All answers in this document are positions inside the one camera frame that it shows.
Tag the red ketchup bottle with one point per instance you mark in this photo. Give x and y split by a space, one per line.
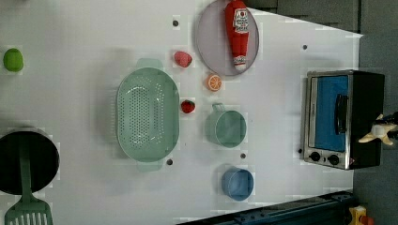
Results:
237 23

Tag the green lime toy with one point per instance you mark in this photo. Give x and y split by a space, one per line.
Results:
13 60

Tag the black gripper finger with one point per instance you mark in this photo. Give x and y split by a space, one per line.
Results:
391 125

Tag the green mug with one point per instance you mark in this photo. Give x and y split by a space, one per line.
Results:
226 128

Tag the green oval colander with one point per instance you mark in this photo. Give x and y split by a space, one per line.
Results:
147 115

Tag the peeled yellow banana toy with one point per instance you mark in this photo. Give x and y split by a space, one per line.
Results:
377 132

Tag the red strawberry toy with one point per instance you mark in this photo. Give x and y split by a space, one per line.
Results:
187 106

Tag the orange slice toy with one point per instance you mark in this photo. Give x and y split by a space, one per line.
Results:
213 82

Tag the pink strawberry toy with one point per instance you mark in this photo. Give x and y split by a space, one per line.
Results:
183 59

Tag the green slotted spatula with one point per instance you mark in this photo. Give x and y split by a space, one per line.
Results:
28 210

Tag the black toaster oven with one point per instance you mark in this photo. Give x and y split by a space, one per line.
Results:
340 107

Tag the black pot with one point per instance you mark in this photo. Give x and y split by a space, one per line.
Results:
34 145

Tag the grey round plate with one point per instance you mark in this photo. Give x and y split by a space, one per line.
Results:
213 44

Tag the blue cup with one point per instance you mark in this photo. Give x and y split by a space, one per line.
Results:
237 184

